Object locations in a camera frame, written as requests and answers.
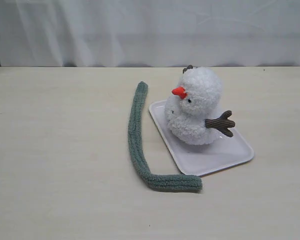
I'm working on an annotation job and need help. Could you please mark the white plush snowman toy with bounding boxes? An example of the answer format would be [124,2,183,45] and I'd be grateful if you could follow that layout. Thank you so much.
[164,64,236,146]

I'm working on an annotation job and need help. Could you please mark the green fleece scarf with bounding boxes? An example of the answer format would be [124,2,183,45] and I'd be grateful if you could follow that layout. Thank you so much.
[127,81,203,193]

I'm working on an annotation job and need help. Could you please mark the white rectangular plastic tray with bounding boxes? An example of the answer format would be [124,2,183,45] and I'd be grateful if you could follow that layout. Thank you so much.
[148,100,255,177]

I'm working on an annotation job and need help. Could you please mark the white backdrop curtain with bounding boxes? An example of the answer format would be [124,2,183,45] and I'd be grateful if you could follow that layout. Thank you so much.
[0,0,300,67]

